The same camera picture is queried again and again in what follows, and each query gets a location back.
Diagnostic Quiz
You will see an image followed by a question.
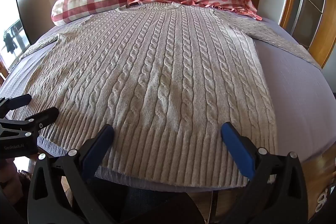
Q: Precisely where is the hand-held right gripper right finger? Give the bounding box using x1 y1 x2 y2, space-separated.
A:
221 122 308 224

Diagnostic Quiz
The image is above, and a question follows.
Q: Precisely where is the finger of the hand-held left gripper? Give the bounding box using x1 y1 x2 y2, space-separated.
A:
0 107 59 140
0 94 32 118

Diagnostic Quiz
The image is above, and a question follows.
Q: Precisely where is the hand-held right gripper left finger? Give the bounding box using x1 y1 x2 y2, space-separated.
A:
27 124 115 224

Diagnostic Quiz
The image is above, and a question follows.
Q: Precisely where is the beige cable-knit sweater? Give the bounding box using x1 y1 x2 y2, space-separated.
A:
18 2 321 188

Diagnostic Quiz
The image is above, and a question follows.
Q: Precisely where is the lavender bed sheet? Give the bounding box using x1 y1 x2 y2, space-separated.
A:
0 14 336 193

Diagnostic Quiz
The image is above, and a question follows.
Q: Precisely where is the wooden headboard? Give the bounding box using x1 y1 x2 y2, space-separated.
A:
259 0 336 68

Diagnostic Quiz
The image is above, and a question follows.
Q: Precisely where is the wall poster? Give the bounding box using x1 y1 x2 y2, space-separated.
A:
0 0 30 69

